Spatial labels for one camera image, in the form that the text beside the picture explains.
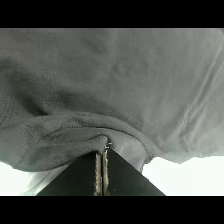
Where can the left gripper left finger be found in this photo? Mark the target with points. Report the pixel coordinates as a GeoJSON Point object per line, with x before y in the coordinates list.
{"type": "Point", "coordinates": [78, 180]}

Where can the grey T-shirt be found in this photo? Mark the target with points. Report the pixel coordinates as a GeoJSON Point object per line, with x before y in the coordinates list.
{"type": "Point", "coordinates": [113, 86]}

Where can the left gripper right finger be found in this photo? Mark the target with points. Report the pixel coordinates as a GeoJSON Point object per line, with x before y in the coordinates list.
{"type": "Point", "coordinates": [128, 180]}

